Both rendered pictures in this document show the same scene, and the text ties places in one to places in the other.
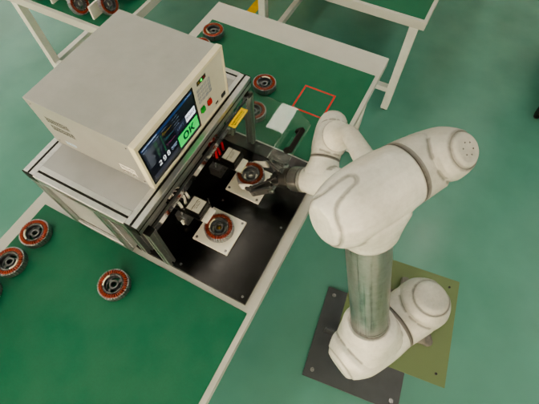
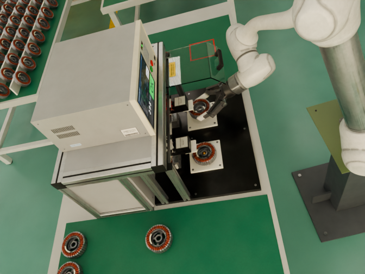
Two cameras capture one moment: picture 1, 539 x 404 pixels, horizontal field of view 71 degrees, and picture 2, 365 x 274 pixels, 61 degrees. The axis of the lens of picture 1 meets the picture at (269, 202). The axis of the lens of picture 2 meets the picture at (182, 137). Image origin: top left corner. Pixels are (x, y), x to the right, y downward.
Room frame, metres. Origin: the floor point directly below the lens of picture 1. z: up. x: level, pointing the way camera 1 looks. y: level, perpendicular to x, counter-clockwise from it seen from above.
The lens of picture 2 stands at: (-0.17, 0.39, 2.01)
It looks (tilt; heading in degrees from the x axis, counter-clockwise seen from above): 52 degrees down; 349
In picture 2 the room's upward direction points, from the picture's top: 25 degrees counter-clockwise
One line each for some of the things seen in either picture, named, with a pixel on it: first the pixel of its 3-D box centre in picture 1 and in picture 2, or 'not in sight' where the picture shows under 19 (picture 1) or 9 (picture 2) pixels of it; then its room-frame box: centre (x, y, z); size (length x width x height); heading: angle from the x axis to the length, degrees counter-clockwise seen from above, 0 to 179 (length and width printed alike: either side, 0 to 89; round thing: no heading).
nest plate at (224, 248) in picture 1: (220, 230); (205, 156); (0.59, 0.19, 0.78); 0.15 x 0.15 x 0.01; 62
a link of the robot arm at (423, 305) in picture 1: (417, 306); not in sight; (0.26, -0.45, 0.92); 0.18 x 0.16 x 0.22; 122
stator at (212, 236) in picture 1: (219, 228); (204, 153); (0.59, 0.19, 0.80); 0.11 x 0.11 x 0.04
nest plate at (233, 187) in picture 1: (250, 182); (201, 116); (0.80, 0.08, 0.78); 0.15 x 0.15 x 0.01; 62
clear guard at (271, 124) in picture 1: (256, 127); (187, 68); (0.88, 0.04, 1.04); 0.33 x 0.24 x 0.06; 62
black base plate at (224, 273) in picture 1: (233, 206); (201, 137); (0.70, 0.15, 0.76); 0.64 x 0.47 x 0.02; 152
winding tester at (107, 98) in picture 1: (136, 94); (101, 85); (0.86, 0.41, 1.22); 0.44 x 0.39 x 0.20; 152
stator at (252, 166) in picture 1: (250, 175); (200, 109); (0.80, 0.07, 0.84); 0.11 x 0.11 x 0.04
